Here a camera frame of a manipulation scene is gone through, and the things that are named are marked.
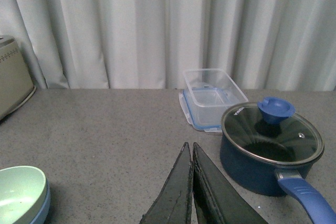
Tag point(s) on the beige appliance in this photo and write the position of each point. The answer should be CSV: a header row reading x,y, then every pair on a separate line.
x,y
16,84

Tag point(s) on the blue bowl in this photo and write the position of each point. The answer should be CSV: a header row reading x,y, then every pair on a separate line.
x,y
42,214

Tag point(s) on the white curtain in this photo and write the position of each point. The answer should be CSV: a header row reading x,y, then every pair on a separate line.
x,y
261,44

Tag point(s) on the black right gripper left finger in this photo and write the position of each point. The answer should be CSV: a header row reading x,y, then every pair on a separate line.
x,y
174,202

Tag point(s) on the green bowl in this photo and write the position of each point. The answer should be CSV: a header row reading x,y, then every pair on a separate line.
x,y
23,192

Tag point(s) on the dark blue saucepan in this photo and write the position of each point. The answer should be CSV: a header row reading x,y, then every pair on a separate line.
x,y
269,167

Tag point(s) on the glass pot lid blue knob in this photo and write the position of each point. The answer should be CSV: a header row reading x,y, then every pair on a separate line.
x,y
275,135

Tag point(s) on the blue rimmed container lid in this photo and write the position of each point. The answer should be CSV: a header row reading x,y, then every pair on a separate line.
x,y
199,119

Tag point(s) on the clear plastic food container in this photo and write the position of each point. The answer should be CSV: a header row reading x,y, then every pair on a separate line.
x,y
213,78

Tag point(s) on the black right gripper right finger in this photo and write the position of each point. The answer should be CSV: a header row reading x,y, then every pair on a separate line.
x,y
216,200

